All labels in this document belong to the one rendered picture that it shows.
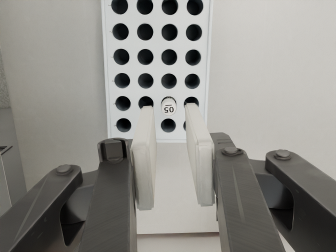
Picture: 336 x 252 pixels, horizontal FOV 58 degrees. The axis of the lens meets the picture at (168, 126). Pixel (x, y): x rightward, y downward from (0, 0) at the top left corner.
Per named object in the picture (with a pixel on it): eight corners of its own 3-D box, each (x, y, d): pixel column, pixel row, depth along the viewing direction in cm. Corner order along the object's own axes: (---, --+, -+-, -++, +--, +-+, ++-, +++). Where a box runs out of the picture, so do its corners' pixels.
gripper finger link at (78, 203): (132, 221, 11) (52, 226, 11) (141, 163, 16) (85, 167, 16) (127, 185, 11) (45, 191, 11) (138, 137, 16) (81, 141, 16)
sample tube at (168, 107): (160, 90, 28) (160, 101, 24) (174, 89, 28) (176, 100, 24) (161, 103, 28) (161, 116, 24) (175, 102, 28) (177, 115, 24)
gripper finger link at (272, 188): (221, 178, 11) (304, 173, 11) (203, 132, 16) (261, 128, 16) (221, 214, 11) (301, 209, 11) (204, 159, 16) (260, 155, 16)
